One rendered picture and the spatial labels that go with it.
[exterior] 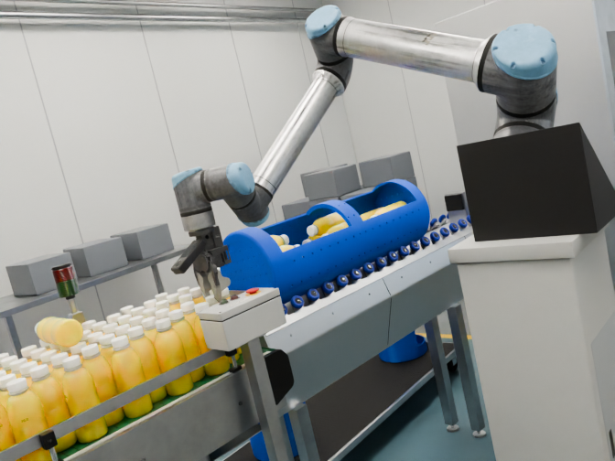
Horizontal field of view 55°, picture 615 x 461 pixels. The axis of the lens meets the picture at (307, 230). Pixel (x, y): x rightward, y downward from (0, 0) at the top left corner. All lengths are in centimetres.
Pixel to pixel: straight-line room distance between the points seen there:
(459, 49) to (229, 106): 502
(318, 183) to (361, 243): 371
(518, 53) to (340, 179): 431
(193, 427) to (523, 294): 90
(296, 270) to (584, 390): 88
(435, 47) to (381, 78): 602
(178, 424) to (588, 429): 101
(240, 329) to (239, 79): 536
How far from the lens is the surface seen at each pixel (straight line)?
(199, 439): 163
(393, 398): 308
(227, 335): 149
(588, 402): 165
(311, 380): 204
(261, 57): 704
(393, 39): 173
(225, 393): 165
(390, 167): 578
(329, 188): 574
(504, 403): 174
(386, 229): 223
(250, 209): 168
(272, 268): 183
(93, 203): 540
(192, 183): 164
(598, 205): 157
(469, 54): 163
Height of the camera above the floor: 144
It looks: 8 degrees down
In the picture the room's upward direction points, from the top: 13 degrees counter-clockwise
